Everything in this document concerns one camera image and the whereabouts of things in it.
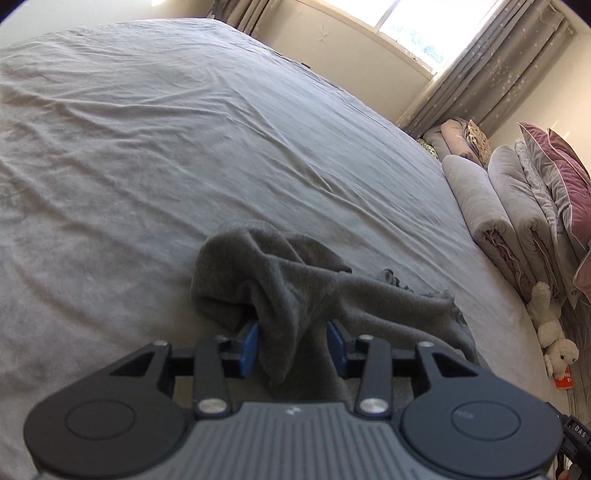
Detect light grey rolled quilt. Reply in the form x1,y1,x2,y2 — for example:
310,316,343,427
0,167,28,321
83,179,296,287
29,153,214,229
442,154,539,298

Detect small pillows by curtain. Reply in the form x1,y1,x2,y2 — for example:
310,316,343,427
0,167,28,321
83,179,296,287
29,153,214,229
440,119,481,163

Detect bed with grey sheet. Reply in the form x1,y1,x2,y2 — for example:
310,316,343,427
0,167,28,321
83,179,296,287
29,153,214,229
0,17,573,480

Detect white plush toy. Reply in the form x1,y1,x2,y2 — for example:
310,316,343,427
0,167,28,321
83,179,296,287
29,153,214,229
526,281,581,380

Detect grey rolled blanket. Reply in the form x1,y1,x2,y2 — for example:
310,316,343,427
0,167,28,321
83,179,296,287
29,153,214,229
422,127,451,160

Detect grey folded quilt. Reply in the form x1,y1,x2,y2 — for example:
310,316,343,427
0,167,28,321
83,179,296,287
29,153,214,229
487,144,575,303

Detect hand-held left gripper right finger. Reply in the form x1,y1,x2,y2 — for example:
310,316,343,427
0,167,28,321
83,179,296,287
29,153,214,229
326,320,477,420

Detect pink velvet pillow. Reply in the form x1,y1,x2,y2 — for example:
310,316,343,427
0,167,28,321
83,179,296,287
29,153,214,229
548,128,591,245
517,121,591,252

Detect grey ruffled knit garment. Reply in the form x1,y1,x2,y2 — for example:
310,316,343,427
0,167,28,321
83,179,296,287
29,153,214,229
190,222,486,403

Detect grey starry curtain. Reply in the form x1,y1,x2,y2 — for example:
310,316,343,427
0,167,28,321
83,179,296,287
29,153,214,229
210,0,283,37
396,0,575,141

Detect floral cushion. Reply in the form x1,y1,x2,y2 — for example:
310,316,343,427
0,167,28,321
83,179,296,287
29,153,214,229
465,118,493,168

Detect pale quilted blanket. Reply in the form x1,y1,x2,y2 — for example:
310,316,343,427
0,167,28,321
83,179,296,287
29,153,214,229
514,140,571,232

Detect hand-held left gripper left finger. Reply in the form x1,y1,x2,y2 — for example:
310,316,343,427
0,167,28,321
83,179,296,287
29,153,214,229
108,322,260,420

